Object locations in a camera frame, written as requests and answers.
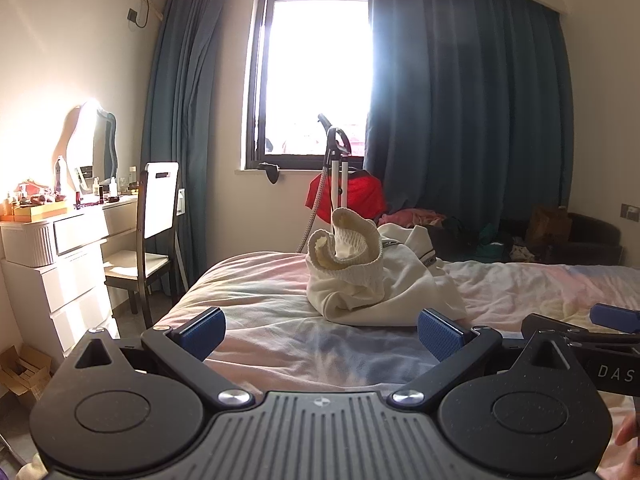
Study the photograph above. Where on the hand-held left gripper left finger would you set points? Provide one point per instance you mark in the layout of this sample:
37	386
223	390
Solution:
200	332

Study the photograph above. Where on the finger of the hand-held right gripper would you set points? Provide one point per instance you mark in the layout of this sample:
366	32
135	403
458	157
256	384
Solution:
614	316
555	322

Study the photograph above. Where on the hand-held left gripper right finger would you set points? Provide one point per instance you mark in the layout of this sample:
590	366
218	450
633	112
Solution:
442	335

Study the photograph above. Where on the white sweatshirt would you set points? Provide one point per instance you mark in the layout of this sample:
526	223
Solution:
380	285

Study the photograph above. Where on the black clothes pile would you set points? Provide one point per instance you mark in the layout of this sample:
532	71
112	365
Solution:
452	240

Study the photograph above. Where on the person's right hand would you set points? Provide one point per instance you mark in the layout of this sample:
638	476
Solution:
629	432

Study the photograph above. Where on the black white patterned cloth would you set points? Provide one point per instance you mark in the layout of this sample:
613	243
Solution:
522	252

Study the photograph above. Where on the pastel duvet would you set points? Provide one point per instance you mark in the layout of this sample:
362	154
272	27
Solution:
280	320

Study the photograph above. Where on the black sofa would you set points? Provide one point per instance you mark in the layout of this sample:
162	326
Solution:
595	237

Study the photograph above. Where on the green cloth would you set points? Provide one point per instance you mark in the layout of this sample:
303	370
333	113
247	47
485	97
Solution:
492	250

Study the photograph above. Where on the brown paper bag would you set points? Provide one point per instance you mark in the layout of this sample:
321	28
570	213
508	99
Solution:
547	225

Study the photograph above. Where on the pink cloth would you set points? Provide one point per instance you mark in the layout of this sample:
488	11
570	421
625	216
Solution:
410	217

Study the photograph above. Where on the white dresser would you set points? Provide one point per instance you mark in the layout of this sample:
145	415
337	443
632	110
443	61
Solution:
75	280

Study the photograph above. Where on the dark wooden chair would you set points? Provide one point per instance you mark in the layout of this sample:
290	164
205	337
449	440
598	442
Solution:
160	200

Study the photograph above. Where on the red garment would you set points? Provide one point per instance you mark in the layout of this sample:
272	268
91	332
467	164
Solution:
362	197

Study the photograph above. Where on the small white bottle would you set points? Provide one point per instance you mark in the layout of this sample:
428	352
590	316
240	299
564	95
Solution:
114	187

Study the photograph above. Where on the black cloth on sill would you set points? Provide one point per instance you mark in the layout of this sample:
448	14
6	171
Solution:
272	172

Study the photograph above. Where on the cardboard box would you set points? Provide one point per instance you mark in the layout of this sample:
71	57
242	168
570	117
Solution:
22	370

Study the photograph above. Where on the garment steamer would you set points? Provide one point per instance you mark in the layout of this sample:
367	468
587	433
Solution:
332	180

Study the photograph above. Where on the orange box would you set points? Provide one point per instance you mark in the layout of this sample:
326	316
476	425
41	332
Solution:
40	211

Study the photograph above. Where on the clear plastic bottle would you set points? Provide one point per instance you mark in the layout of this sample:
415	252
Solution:
60	175

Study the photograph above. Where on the wavy vanity mirror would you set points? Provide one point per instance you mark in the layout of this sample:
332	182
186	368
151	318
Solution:
87	140

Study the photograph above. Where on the blue curtain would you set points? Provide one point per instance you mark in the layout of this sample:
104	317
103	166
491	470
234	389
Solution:
465	110
185	110

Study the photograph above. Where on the dark framed window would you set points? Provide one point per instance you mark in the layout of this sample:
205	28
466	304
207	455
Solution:
310	85

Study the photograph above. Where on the wall power socket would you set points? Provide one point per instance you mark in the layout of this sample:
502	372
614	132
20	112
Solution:
631	211

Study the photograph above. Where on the black wall plug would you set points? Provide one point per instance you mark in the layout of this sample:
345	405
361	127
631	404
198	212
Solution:
133	15

